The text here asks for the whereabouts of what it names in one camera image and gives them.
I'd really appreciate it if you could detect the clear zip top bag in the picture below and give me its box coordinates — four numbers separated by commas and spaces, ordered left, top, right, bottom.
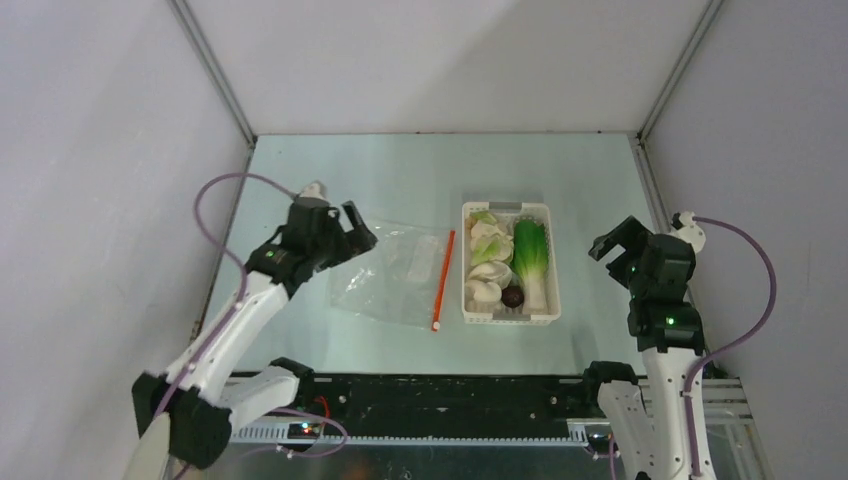
327, 219, 450, 330

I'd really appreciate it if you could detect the green bok choy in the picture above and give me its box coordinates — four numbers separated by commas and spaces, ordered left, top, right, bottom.
513, 219, 549, 314

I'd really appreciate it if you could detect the dark brown mushroom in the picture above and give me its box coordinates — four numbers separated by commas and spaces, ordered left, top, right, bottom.
501, 285, 525, 309

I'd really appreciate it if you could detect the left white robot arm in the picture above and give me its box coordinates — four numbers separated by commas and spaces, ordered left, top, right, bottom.
131, 197, 377, 469

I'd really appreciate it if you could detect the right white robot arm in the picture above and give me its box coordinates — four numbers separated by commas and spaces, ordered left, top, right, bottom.
581, 212, 716, 479

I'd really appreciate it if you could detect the white plastic basket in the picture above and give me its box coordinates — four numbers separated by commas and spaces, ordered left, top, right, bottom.
459, 202, 562, 325

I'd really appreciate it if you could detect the pale green cabbage leaf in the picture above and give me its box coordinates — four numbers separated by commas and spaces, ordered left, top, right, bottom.
470, 221, 514, 266

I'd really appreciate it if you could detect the small cabbage leaf piece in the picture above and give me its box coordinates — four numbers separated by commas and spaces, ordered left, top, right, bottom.
468, 211, 499, 227

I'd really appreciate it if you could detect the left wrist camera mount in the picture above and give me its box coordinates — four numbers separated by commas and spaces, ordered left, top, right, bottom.
294, 181, 330, 208

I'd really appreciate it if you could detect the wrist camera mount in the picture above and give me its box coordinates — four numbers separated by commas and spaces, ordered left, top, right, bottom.
294, 181, 330, 208
669, 211, 706, 254

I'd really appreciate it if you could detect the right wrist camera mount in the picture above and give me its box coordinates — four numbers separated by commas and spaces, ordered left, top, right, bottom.
669, 211, 706, 254

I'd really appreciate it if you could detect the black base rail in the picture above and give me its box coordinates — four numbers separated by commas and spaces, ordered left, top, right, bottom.
251, 372, 647, 440

